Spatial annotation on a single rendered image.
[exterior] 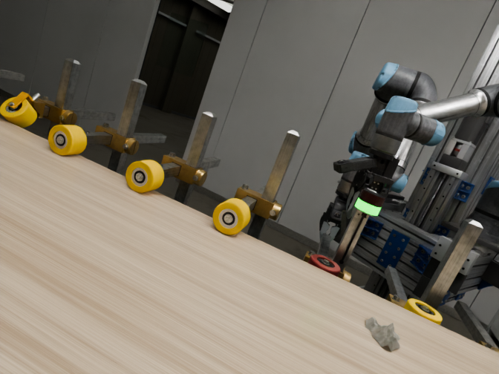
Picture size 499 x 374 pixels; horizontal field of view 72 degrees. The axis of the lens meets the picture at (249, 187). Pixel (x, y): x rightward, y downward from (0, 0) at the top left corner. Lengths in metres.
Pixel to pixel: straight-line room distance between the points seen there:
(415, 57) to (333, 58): 0.75
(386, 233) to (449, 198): 0.31
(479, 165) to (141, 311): 1.62
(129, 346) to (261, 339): 0.19
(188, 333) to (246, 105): 3.50
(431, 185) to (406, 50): 2.12
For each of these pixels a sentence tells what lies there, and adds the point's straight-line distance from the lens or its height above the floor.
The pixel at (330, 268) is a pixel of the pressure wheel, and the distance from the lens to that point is 0.87.
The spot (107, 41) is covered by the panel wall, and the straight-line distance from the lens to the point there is 5.02.
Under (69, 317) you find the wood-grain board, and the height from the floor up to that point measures 0.90.
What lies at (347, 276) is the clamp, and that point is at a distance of 1.00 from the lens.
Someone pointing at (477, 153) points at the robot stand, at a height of 1.35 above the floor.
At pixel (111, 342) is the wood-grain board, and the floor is 0.90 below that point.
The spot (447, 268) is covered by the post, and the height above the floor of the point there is 1.00.
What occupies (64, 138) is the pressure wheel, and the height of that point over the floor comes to 0.95.
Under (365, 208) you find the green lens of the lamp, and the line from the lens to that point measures 0.89.
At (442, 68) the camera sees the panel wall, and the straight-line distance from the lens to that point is 3.72.
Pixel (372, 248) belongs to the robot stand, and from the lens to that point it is 1.77.
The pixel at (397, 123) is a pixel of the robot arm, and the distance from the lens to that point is 1.00.
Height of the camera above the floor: 1.21
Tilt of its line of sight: 13 degrees down
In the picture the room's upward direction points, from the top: 21 degrees clockwise
